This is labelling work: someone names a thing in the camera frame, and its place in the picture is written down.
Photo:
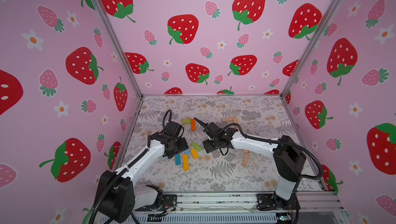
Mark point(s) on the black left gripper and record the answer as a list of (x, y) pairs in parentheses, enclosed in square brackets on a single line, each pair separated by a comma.
[(183, 145)]

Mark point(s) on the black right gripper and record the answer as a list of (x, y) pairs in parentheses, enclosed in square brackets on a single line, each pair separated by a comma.
[(211, 132)]

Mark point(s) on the teal wooden block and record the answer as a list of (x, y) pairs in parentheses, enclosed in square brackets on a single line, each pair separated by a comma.
[(178, 160)]

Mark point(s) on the green wooden block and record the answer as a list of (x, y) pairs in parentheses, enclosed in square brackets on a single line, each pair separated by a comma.
[(196, 147), (186, 121)]

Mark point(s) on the short yellow wooden block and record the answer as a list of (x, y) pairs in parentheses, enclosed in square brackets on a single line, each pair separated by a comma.
[(194, 153)]

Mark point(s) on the long yellow wooden block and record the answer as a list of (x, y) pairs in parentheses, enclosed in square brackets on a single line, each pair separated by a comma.
[(185, 162)]

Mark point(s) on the orange wooden block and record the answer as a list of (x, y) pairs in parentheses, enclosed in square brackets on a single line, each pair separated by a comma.
[(193, 124)]

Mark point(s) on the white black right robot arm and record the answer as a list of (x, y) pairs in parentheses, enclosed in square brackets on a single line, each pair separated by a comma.
[(287, 155)]

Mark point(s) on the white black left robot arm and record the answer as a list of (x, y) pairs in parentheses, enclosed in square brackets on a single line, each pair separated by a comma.
[(116, 197)]

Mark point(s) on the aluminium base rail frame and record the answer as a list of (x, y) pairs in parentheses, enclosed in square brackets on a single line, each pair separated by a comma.
[(237, 208)]

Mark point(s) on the aluminium corner post left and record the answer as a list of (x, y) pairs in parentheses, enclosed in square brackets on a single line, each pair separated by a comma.
[(117, 46)]

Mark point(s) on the aluminium corner post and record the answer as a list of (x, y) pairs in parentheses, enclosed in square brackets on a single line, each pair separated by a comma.
[(117, 46), (326, 18)]

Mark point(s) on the aluminium corner post right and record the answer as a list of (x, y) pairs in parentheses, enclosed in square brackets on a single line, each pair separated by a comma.
[(326, 18)]

